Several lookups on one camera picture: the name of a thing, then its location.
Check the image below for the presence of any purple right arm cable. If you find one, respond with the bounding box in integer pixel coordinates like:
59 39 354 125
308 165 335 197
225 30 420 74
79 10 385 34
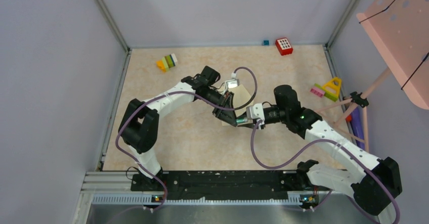
250 120 401 224

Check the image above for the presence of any cream yellow envelope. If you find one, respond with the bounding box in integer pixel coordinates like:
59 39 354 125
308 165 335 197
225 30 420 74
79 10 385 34
221 84 252 126

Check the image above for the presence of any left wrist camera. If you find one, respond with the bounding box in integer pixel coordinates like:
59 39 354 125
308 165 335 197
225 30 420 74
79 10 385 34
224 72 240 91

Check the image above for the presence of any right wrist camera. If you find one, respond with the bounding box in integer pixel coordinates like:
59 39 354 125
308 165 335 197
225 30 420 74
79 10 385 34
246 103 265 121

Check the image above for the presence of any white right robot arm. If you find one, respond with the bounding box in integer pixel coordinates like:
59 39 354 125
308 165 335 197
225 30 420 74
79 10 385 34
246 85 402 223

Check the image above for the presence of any pink music stand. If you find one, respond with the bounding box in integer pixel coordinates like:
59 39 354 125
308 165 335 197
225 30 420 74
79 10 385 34
281 0 429 177

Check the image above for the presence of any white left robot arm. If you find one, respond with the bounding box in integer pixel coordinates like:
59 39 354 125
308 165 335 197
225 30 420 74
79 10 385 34
117 66 237 190

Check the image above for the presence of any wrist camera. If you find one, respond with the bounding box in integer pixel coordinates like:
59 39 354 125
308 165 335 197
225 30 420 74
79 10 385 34
246 103 265 121
224 72 240 91

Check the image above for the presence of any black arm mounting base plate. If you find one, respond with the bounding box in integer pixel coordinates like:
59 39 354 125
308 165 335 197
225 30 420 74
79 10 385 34
131 170 327 201

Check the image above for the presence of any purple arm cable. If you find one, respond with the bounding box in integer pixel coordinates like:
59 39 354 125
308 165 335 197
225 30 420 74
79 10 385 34
250 120 401 224
115 66 259 224

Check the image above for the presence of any red grid toy block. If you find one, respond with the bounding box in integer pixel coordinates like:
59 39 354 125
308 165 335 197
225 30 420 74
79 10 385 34
275 37 293 56

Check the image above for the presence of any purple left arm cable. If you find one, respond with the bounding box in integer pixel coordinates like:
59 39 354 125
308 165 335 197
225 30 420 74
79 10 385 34
115 66 259 224

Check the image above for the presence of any yellow triangle toy block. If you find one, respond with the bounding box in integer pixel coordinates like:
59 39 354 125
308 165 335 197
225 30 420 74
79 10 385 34
322 77 342 102

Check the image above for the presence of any pink toy brick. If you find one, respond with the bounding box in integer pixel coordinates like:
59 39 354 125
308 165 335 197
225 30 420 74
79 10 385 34
310 83 326 98

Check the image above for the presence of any purple rolled mat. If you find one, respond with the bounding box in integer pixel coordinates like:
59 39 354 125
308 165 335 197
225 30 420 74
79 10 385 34
351 108 364 140

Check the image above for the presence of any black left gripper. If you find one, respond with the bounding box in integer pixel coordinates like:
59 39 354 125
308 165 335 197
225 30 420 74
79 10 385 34
200 86 238 126

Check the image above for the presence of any striped toy block stack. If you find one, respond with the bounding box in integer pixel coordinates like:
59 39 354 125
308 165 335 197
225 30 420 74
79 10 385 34
156 53 178 72

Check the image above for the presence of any aluminium frame rail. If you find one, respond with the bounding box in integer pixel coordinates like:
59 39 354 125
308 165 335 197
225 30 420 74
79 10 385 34
72 170 396 224

